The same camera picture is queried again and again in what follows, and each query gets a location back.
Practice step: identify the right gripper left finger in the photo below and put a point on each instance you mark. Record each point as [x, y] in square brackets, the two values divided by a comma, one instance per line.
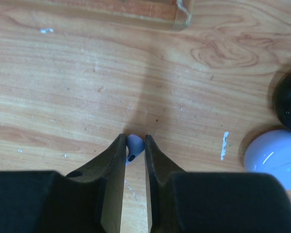
[86, 200]

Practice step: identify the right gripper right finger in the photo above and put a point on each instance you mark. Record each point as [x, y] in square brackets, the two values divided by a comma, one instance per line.
[211, 202]

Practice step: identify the purple earbud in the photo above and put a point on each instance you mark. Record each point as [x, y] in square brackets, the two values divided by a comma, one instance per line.
[135, 145]

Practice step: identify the purple earbud case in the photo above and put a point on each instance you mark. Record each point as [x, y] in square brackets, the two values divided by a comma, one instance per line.
[271, 153]

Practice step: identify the black earbud case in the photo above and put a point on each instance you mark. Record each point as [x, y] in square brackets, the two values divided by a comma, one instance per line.
[282, 101]

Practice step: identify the wooden compartment tray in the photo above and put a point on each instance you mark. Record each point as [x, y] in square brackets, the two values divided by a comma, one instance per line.
[172, 15]

